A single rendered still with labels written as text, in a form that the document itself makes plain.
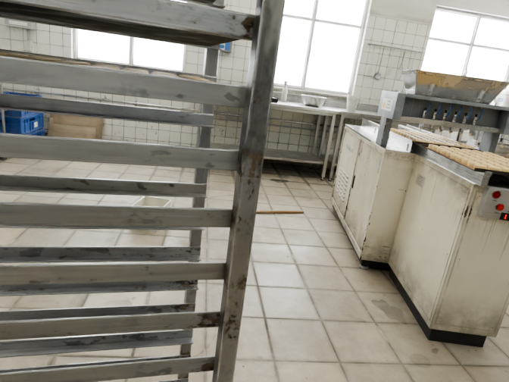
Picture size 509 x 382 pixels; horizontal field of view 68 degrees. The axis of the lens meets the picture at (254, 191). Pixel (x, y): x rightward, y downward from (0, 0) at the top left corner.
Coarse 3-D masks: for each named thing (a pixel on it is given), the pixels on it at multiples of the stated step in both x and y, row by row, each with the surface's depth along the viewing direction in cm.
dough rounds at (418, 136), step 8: (392, 128) 282; (408, 136) 247; (416, 136) 248; (424, 136) 253; (432, 136) 260; (440, 136) 269; (440, 144) 230; (448, 144) 230; (456, 144) 235; (464, 144) 241
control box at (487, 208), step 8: (488, 192) 164; (504, 192) 164; (488, 200) 165; (496, 200) 165; (504, 200) 165; (480, 208) 167; (488, 208) 166; (496, 208) 166; (504, 208) 166; (480, 216) 167; (488, 216) 167; (496, 216) 167
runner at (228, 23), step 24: (0, 0) 43; (24, 0) 42; (48, 0) 43; (72, 0) 44; (96, 0) 44; (120, 0) 45; (144, 0) 46; (168, 0) 46; (168, 24) 47; (192, 24) 48; (216, 24) 48; (240, 24) 49
